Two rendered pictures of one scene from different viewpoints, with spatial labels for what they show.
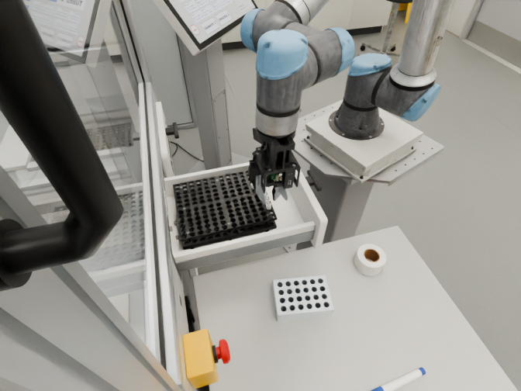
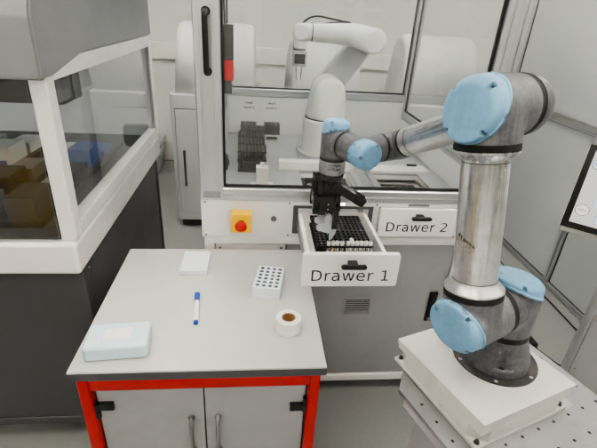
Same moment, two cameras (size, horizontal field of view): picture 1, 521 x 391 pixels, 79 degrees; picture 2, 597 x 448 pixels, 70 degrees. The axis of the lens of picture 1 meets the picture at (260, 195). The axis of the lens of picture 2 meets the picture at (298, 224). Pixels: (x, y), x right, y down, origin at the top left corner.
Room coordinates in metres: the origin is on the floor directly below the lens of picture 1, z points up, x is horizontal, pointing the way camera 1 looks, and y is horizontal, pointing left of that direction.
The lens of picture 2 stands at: (0.58, -1.19, 1.55)
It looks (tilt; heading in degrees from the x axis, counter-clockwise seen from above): 27 degrees down; 99
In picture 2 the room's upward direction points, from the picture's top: 4 degrees clockwise
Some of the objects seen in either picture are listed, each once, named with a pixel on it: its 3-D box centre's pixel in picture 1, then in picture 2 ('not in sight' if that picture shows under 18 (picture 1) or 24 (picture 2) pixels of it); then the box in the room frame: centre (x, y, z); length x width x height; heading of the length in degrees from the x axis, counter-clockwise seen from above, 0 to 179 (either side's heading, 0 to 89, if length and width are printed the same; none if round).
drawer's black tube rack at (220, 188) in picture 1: (223, 209); (338, 238); (0.51, 0.09, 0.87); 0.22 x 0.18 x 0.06; 106
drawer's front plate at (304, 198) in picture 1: (298, 192); (350, 268); (0.57, -0.10, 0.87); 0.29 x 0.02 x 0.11; 16
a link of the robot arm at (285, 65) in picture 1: (281, 72); (335, 140); (0.48, -0.03, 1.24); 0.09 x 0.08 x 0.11; 133
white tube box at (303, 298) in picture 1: (301, 298); (268, 282); (0.32, -0.10, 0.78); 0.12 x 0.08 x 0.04; 96
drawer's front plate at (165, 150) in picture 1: (164, 140); (417, 222); (0.78, 0.29, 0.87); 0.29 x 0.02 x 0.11; 16
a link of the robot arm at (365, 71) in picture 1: (368, 78); (509, 300); (0.93, -0.33, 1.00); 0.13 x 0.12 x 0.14; 43
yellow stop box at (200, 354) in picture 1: (202, 358); (241, 221); (0.17, 0.10, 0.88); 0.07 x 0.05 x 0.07; 16
